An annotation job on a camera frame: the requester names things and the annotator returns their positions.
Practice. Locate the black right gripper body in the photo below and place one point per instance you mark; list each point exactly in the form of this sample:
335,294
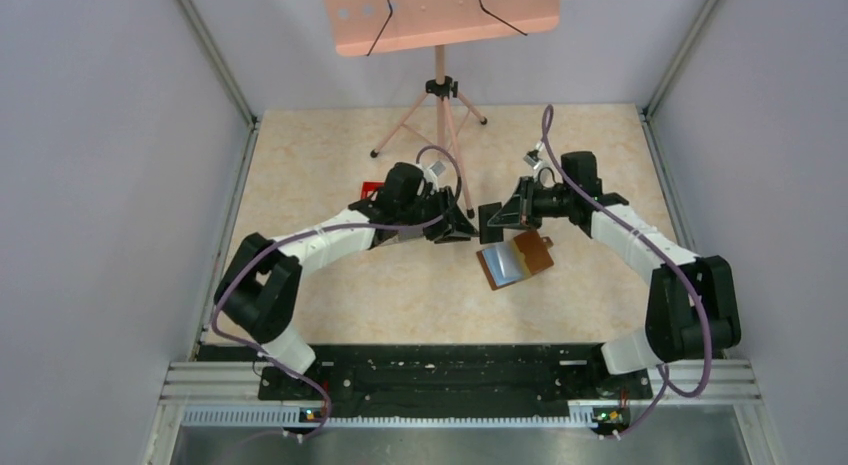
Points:
538,203

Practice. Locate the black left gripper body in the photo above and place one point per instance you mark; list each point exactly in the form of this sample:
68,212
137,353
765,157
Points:
435,204

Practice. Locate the brown leather card holder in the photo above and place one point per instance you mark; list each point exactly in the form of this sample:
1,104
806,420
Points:
517,260

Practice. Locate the clear acrylic card box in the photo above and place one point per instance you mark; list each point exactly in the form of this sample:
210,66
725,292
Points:
385,238

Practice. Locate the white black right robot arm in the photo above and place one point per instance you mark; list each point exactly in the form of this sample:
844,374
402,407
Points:
692,309

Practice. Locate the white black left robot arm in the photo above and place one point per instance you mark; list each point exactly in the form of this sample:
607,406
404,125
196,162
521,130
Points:
258,290

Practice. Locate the pink music stand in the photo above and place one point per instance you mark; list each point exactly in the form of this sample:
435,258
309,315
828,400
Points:
368,27

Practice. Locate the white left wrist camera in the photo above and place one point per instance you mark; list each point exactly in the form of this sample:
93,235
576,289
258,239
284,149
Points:
436,169

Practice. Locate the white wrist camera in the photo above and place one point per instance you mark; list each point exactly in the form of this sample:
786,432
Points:
436,169
533,159

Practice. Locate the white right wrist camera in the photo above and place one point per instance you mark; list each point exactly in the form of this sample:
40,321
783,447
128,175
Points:
533,159

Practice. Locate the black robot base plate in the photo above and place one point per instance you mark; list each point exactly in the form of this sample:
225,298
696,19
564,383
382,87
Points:
449,382

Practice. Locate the aluminium frame rail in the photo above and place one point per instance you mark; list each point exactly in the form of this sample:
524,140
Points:
227,393

